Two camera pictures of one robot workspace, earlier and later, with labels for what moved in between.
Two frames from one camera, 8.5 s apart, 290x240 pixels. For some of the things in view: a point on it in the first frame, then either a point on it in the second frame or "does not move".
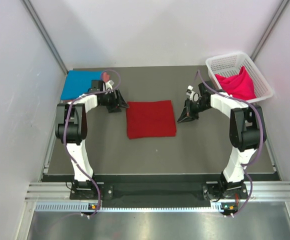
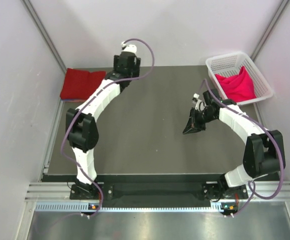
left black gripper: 117,102 to 134,69
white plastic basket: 232,62 does not move
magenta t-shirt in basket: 239,86 does not move
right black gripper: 188,115 to 193,125
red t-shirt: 150,119 to 77,84
